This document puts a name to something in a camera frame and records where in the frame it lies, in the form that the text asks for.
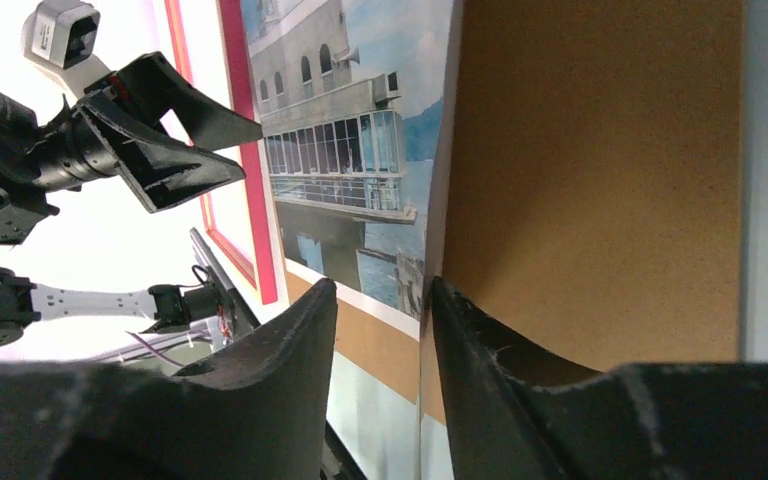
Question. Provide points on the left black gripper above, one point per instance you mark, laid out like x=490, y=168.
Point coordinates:
x=98, y=138

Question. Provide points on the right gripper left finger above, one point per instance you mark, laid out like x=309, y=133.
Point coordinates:
x=255, y=409

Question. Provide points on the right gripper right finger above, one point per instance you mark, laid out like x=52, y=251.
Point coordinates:
x=515, y=410

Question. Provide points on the orange wooden picture frame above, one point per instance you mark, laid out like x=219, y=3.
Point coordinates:
x=209, y=50

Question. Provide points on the building and sky photo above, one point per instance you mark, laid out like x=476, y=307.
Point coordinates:
x=350, y=96

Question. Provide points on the brown backing board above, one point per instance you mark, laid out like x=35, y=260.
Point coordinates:
x=591, y=157

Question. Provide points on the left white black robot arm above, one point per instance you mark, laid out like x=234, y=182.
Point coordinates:
x=22, y=206

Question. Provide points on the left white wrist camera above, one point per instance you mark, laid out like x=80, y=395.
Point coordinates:
x=58, y=38

